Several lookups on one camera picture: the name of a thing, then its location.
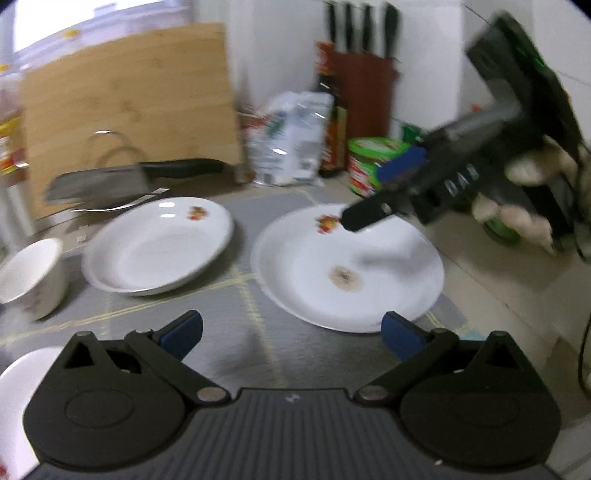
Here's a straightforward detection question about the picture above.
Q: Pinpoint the green lid sauce jar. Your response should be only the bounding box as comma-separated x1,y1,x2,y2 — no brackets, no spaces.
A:
348,137,410,198

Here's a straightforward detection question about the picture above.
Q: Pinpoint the white plastic food bag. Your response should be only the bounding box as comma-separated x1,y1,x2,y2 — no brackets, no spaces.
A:
245,91,334,187

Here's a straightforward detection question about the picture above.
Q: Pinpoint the green glass bottle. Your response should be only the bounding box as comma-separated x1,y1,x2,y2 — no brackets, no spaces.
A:
483,217,521,246

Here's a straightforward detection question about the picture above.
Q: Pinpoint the cleaver with black handle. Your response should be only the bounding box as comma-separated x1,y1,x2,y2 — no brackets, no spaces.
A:
44,158,225,205

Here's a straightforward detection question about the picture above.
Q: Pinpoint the white bowl floral outside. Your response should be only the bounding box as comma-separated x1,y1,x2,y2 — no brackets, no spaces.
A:
1,238,68,321

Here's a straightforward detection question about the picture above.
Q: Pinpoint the white plate with stain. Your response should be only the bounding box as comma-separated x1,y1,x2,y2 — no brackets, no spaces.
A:
250,204,445,334

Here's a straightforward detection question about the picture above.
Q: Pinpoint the bamboo cutting board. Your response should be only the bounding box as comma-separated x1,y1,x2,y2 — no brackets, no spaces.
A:
21,23,243,219

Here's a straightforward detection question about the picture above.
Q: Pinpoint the metal wire knife stand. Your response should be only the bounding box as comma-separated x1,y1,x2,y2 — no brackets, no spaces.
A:
62,130,168,212

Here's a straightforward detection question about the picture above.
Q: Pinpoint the dark soy sauce bottle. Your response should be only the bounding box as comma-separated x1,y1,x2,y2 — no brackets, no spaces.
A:
317,70,348,178

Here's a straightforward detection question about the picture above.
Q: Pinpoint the cooking oil bottle yellow label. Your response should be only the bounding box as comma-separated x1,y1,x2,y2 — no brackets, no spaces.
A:
1,63,28,186

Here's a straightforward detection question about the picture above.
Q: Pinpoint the person's right hand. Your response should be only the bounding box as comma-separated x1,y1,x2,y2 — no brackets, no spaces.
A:
471,138,590,258

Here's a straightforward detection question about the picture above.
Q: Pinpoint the red knife block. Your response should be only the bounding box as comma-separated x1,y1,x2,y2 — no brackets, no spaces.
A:
315,40,401,149

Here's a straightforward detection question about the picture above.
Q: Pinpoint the grey checked table mat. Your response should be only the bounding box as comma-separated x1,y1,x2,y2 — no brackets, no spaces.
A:
1,187,399,392

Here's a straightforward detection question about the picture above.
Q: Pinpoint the black knife handle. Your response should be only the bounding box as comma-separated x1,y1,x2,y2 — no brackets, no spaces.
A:
362,3,374,54
384,3,400,59
345,2,356,53
325,1,337,44

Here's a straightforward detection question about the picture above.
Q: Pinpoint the white plate with flower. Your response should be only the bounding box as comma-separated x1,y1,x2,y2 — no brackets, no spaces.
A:
81,197,235,296

